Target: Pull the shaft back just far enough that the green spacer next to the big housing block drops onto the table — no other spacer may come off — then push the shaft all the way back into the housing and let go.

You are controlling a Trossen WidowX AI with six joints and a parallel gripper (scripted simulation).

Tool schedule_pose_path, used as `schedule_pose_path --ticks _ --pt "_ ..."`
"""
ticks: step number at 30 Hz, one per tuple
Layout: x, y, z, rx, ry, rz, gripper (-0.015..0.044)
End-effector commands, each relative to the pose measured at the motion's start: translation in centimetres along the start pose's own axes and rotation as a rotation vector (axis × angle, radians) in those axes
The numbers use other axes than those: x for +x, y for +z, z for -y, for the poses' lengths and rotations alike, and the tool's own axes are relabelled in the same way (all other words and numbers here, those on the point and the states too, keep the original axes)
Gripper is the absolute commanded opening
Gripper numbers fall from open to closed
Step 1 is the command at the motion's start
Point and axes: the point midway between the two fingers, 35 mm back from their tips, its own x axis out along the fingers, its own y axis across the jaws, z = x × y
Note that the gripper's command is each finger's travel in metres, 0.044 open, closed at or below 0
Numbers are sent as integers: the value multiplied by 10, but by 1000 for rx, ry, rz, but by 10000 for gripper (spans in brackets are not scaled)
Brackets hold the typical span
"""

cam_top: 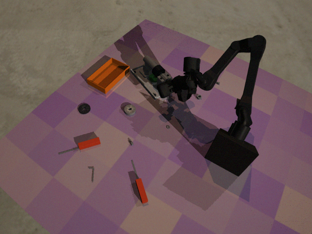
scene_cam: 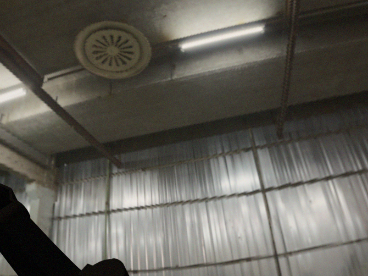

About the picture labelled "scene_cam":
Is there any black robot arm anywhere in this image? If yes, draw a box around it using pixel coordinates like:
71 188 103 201
0 183 129 276

